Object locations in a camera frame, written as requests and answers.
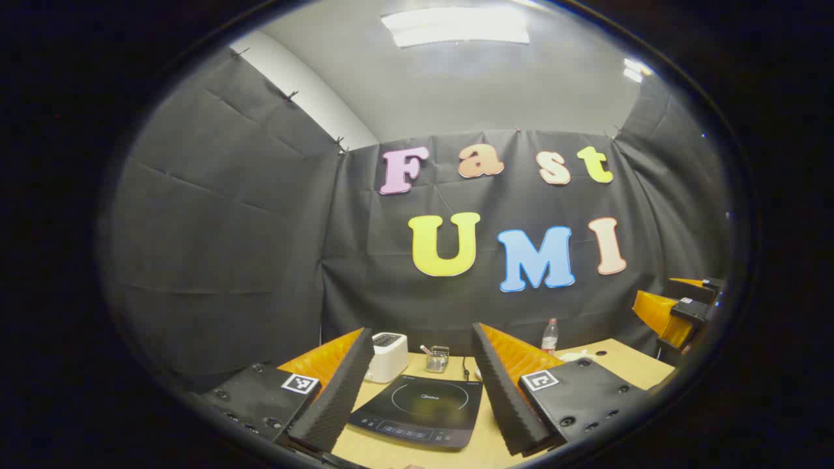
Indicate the clear square utensil holder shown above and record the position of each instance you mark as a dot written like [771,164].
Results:
[438,361]

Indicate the black induction cooktop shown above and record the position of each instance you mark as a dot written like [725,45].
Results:
[423,407]

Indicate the black backdrop cloth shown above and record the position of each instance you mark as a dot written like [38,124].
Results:
[260,228]

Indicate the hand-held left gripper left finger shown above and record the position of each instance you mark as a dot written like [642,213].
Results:
[339,397]

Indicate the plastic bottle red label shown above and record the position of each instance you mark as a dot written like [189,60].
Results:
[550,339]

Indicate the white toaster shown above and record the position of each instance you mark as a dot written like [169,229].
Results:
[391,358]

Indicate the white food tray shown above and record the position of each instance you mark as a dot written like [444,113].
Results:
[576,356]

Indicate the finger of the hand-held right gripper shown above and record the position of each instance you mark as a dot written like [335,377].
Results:
[661,316]
[694,286]

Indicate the small ceiling light panel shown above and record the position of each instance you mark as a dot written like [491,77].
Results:
[635,70]

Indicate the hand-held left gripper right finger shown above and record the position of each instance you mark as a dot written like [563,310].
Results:
[505,397]

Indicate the large ceiling light panel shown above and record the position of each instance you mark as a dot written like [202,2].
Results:
[456,26]

